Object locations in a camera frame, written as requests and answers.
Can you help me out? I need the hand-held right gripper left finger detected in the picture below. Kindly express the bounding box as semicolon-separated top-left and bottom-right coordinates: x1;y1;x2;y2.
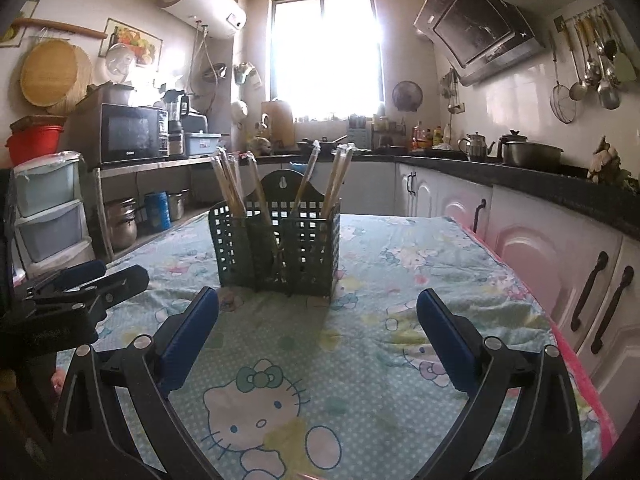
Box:
52;286;221;480

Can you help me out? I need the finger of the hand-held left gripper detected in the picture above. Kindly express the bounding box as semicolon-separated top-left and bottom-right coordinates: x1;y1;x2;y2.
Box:
27;260;107;299
75;266;150;308

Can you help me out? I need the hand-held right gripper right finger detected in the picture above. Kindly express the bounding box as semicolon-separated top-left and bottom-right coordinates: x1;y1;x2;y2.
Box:
416;288;585;480

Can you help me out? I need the green plastic utensil holder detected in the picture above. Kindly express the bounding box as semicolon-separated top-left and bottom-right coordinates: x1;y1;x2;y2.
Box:
208;170;342;298

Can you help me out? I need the bunch of wooden chopsticks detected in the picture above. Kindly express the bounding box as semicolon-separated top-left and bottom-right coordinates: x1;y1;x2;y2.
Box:
210;140;357;261

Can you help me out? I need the large steel pot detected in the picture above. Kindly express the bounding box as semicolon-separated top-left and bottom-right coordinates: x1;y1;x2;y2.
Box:
104;197;138;251

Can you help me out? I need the pale blue plastic drawer unit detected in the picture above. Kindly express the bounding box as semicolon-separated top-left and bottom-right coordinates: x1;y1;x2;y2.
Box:
12;151;96;276

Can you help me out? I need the small steel pot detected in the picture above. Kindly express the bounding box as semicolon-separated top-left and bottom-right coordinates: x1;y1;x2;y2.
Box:
167;190;190;221

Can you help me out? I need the cartoon cat printed tablecloth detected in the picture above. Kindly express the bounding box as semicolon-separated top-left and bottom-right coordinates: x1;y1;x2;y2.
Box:
55;210;608;480

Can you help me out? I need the metal shelf table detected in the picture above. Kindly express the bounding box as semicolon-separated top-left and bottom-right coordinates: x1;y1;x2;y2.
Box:
92;156;221;261

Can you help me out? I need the red plastic bucket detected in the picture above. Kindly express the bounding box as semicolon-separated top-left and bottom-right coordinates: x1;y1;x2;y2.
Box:
6;125;66;167

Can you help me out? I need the black microwave oven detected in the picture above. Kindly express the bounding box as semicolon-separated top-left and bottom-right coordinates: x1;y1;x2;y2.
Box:
75;102;169;167

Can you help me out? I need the woven basket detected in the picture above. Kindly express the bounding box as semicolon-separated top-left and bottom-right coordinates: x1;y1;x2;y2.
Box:
10;115;68;131

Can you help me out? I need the blue and white box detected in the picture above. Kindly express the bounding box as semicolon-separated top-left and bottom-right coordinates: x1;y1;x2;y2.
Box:
184;131;223;157

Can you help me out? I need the black blender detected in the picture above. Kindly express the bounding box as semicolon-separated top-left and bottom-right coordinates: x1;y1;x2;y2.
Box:
162;89;191;158

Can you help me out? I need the black kitchen countertop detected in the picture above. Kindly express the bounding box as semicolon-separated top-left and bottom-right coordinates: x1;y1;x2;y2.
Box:
272;147;640;246

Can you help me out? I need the steel teapot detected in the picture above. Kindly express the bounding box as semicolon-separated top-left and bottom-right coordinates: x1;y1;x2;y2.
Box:
457;131;496;162

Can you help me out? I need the round wooden cutting board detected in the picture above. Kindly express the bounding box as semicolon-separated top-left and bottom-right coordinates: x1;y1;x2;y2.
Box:
20;40;94;116

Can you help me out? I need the black cooking pot with lid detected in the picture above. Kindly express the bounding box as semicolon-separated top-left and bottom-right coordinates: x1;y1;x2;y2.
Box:
497;130;565;171

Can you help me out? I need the cluster of condiment bottles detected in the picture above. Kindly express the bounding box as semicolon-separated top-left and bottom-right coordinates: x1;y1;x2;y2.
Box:
411;121;453;151

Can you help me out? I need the spice rack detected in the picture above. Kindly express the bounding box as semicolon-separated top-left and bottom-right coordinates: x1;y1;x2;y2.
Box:
372;117;407;153

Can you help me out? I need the white round plastic cover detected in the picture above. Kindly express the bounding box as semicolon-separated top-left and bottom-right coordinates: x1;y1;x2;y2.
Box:
105;42;138;83

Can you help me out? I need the black wok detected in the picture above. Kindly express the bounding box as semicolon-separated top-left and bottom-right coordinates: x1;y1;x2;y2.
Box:
297;135;349;156

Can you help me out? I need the yellow water jug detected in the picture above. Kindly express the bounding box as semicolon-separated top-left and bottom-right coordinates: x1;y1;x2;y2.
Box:
260;100;296;146

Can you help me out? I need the small hanging basket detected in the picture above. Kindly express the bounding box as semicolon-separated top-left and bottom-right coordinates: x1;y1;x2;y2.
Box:
232;62;261;86

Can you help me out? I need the small round fan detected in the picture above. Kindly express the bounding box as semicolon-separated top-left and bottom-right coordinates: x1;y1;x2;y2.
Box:
391;80;424;112

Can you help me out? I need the wooden rolling pin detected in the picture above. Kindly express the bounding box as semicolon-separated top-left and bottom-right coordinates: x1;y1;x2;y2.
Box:
12;17;108;41

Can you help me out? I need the row of hanging ladles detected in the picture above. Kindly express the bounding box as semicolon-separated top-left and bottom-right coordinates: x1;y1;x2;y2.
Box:
567;7;637;111

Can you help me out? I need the white cylindrical water heater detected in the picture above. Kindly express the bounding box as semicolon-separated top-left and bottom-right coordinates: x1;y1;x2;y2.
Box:
159;0;248;40

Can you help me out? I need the kitchen window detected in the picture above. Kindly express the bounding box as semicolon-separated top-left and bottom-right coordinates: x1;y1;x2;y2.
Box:
267;0;386;121

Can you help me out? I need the black range hood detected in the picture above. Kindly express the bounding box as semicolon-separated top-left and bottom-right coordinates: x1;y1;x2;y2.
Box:
414;0;547;87

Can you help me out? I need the fruit wall poster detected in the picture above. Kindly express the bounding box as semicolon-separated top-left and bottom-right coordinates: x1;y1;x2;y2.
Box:
99;17;163;68

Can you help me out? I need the small wall poster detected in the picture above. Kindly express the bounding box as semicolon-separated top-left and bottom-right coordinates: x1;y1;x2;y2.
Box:
0;0;41;48

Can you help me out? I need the wire mesh strainer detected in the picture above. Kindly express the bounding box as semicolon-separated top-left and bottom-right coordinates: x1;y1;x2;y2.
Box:
549;32;576;123

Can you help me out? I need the metal utensil rail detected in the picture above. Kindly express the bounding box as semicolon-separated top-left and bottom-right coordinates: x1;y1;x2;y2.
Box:
552;2;616;33

